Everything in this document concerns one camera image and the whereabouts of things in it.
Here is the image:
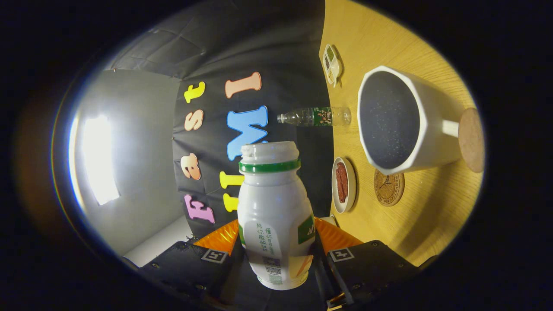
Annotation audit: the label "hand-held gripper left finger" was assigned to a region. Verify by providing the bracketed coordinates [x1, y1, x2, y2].
[123, 218, 247, 305]

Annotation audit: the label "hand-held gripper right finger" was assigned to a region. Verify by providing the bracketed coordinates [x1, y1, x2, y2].
[313, 216, 422, 309]

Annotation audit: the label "round cork coaster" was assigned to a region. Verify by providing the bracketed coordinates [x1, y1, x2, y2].
[374, 169, 406, 207]

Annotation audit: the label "white juice bottle green ring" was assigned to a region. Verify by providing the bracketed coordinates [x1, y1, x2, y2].
[237, 141, 317, 291]

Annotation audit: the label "white cup with wooden handle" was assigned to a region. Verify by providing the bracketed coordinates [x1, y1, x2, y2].
[357, 65, 485, 175]

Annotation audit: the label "clear plastic water bottle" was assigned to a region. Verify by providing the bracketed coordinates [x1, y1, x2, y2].
[277, 106, 352, 127]

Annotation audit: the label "round white plate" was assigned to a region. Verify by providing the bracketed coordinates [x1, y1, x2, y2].
[331, 157, 357, 214]

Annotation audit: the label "wooden table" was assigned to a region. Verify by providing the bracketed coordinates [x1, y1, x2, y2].
[319, 0, 484, 267]

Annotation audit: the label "red meat strips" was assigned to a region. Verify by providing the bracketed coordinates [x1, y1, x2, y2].
[336, 162, 349, 203]

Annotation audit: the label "white divided bean tray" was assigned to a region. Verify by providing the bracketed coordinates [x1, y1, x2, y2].
[322, 44, 343, 88]

